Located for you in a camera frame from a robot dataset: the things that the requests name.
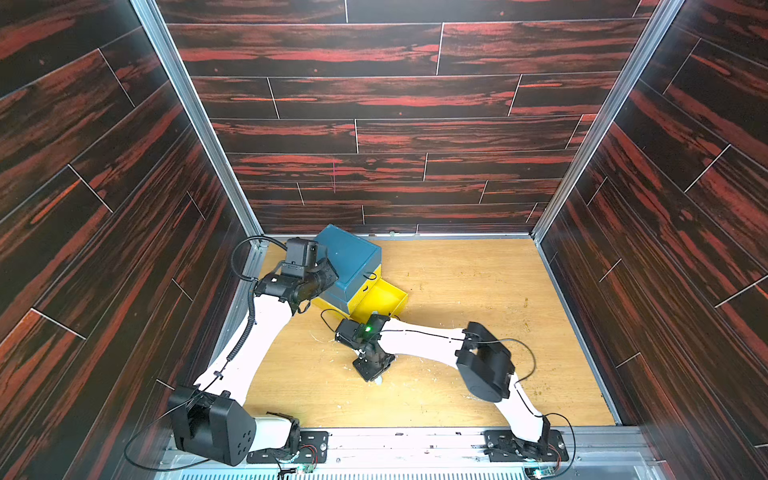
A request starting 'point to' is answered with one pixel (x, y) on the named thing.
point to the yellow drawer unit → (356, 300)
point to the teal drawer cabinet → (353, 260)
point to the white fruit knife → (378, 380)
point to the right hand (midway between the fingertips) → (375, 367)
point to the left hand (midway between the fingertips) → (337, 271)
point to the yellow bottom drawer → (384, 299)
